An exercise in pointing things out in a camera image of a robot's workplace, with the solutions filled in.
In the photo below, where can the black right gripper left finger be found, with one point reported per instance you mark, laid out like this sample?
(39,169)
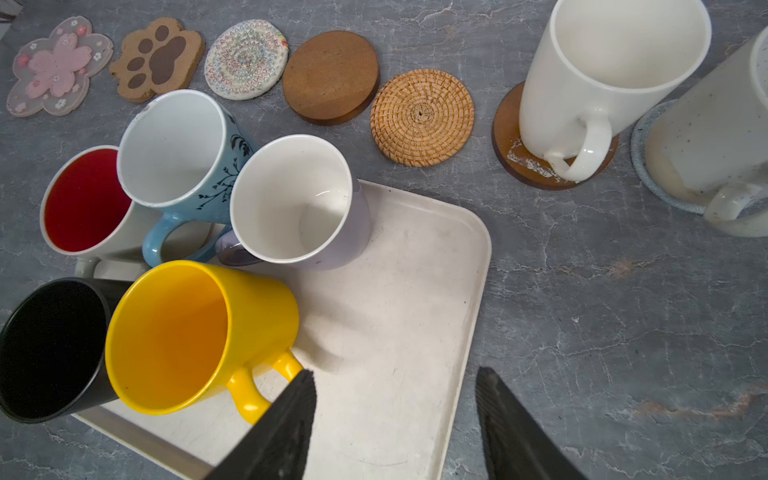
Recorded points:
(277,446)

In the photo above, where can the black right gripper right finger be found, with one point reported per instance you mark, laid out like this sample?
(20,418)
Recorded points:
(514,444)

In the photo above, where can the yellow mug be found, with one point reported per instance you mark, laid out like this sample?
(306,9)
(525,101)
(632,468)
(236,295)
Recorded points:
(185,331)

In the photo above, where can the glossy dark brown round coaster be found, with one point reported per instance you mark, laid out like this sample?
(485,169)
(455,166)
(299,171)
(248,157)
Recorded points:
(511,152)

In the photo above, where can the red inside white mug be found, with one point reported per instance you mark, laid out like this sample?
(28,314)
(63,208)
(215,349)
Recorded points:
(86,214)

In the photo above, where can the grey blue woven coaster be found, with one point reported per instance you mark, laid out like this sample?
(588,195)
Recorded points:
(638,139)

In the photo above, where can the woven rattan round coaster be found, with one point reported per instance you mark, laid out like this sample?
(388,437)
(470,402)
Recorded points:
(422,117)

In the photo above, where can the brown round wooden coaster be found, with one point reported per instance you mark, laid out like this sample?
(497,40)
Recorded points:
(331,78)

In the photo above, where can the white grey round coaster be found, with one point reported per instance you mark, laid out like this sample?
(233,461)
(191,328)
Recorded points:
(246,60)

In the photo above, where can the cork paw print coaster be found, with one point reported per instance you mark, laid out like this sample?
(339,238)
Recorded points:
(159,59)

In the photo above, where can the pink flower shaped coaster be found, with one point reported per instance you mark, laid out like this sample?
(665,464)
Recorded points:
(54,73)

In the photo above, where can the black mug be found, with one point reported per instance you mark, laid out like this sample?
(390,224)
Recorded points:
(53,349)

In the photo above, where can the white grey small mug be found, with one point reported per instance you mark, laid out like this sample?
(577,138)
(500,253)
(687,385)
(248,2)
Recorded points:
(295,202)

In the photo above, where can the light blue mug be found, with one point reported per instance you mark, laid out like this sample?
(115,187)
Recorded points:
(182,155)

